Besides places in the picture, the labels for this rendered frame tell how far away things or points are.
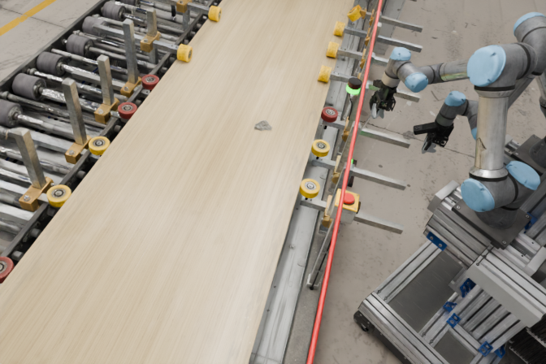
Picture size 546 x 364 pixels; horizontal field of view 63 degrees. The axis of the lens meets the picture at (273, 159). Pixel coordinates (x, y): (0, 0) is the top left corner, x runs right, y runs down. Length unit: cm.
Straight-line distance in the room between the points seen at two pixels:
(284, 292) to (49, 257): 87
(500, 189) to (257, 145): 96
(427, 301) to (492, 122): 126
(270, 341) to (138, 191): 74
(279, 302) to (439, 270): 114
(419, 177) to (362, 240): 78
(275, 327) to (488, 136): 101
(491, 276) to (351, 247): 120
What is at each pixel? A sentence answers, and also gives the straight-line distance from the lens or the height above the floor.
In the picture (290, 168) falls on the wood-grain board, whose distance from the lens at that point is 188.
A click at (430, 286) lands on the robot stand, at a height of 21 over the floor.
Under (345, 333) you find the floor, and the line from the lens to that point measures 256.
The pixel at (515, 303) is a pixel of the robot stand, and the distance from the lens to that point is 182.
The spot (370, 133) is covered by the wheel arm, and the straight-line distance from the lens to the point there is 223.
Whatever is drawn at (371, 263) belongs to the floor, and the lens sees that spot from 282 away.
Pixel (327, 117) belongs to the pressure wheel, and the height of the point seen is 90.
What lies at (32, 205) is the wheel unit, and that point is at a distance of 186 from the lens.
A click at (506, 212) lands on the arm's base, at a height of 111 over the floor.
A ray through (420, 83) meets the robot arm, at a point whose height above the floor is 132.
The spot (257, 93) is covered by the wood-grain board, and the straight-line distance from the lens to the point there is 222.
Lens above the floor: 225
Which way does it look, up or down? 45 degrees down
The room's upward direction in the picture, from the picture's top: 12 degrees clockwise
